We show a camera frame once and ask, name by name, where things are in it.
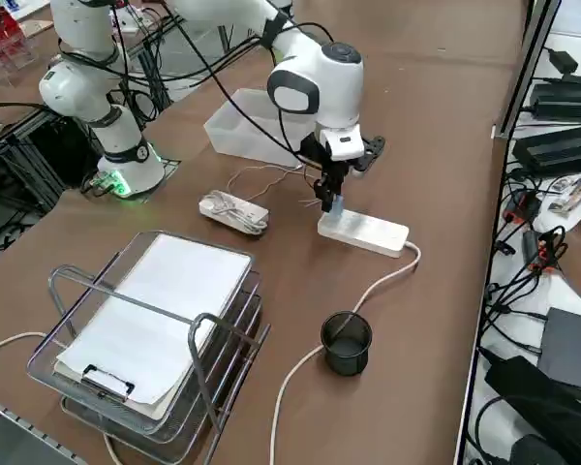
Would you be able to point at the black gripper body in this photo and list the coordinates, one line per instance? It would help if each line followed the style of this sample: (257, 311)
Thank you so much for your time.
(339, 165)

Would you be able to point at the translucent blue phone charger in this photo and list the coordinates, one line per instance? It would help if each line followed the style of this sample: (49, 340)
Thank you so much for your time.
(337, 207)

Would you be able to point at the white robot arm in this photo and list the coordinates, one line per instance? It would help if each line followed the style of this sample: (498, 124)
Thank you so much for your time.
(319, 82)

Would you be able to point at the long white power strip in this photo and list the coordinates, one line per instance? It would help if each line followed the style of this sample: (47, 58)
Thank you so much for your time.
(373, 235)

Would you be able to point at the long black power adapter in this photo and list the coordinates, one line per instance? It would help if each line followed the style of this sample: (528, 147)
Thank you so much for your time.
(557, 150)
(566, 99)

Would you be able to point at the small black power adapter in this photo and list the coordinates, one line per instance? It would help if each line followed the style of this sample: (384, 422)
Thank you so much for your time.
(564, 60)

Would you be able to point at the large black power brick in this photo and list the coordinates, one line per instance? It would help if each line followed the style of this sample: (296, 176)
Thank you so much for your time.
(528, 382)

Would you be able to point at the clear plastic bin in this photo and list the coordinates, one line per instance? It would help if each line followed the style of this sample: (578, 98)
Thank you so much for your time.
(232, 131)

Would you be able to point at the black red connector block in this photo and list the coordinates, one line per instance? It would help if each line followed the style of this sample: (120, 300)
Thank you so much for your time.
(525, 208)

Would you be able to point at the black mesh pen cup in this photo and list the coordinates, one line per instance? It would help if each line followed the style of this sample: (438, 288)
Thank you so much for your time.
(346, 346)

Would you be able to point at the clipboard with white paper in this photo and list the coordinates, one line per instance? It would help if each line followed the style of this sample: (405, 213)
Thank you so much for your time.
(164, 300)

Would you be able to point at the grey flat box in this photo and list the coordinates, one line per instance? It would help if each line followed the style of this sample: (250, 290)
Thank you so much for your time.
(571, 344)

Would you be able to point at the clear shelf with red packets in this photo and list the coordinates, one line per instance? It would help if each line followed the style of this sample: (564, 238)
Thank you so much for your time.
(5, 43)

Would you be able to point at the metal mesh file tray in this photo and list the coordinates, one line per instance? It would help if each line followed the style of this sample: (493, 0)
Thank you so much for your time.
(126, 431)

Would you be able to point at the aluminium frame post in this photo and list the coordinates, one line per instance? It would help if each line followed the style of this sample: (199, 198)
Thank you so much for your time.
(524, 72)

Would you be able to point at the black metal frame rack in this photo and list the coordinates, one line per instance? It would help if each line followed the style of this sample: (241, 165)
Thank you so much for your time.
(53, 145)

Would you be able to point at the aluminium rail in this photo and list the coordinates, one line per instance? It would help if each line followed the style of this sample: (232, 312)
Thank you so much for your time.
(24, 421)

